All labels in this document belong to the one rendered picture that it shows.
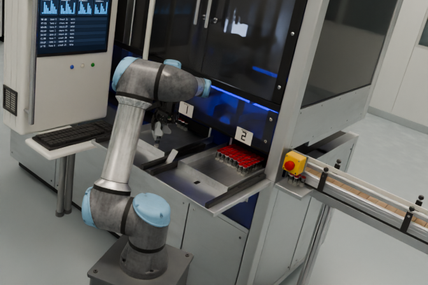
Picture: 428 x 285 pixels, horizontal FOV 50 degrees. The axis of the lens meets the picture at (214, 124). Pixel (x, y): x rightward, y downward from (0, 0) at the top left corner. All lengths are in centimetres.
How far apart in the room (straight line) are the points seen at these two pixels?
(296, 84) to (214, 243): 91
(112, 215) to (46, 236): 156
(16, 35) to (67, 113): 46
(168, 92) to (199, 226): 107
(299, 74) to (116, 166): 81
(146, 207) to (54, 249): 153
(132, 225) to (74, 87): 108
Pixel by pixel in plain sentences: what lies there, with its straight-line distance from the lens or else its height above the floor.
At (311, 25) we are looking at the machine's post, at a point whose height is 155.
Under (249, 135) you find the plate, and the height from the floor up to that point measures 103.
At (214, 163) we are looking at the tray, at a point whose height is 88.
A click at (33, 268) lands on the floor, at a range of 273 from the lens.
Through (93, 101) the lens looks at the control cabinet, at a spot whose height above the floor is 91.
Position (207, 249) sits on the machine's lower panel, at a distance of 233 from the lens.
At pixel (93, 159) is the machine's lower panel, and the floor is 47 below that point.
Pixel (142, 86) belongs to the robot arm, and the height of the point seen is 133.
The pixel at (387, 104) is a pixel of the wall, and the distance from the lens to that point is 656.
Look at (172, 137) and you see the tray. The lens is 218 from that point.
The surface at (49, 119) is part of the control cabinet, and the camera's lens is 229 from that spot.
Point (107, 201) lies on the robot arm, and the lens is 140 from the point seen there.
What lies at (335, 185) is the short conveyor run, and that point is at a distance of 198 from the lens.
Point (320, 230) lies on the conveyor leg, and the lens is 211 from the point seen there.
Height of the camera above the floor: 177
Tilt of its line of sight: 21 degrees down
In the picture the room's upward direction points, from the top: 11 degrees clockwise
